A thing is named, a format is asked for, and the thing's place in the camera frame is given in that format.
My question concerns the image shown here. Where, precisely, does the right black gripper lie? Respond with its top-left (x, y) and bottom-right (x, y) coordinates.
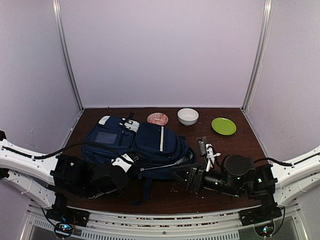
top-left (169, 164), bottom-right (243, 199)

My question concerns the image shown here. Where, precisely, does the navy blue backpack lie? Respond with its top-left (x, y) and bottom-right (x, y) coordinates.
top-left (81, 115), bottom-right (196, 206)

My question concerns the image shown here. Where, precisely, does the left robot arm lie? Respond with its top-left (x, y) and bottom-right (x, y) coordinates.
top-left (0, 131), bottom-right (134, 222)

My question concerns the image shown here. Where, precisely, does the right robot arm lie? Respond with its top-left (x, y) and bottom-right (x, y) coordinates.
top-left (171, 147), bottom-right (320, 226)

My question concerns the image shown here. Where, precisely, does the white ceramic bowl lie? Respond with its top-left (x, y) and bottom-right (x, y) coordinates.
top-left (177, 108), bottom-right (199, 127)

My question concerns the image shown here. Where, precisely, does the red patterned small bowl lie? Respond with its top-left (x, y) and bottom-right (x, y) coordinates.
top-left (147, 112), bottom-right (169, 126)

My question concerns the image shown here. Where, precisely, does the green plate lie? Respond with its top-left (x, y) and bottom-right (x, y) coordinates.
top-left (211, 117), bottom-right (237, 136)

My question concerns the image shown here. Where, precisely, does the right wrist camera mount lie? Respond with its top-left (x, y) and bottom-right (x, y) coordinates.
top-left (197, 136), bottom-right (221, 172)

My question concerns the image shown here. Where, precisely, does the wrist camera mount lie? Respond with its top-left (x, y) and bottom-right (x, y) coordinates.
top-left (197, 136), bottom-right (221, 172)
top-left (111, 153), bottom-right (140, 173)

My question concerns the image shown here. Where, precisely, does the front aluminium rail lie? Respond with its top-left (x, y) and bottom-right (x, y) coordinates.
top-left (18, 201), bottom-right (310, 240)

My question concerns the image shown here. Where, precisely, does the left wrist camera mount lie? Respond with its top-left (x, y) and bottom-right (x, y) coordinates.
top-left (111, 153), bottom-right (140, 173)

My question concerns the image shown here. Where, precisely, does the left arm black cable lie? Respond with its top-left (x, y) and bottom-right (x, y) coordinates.
top-left (2, 141), bottom-right (133, 166)

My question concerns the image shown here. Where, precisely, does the right aluminium frame post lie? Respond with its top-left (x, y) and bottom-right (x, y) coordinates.
top-left (241, 0), bottom-right (273, 113)

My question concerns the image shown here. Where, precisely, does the aluminium frame post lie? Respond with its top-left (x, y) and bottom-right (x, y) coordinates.
top-left (52, 0), bottom-right (84, 111)
top-left (241, 0), bottom-right (273, 113)

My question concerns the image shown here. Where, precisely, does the left aluminium frame post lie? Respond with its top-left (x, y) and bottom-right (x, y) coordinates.
top-left (52, 0), bottom-right (84, 111)

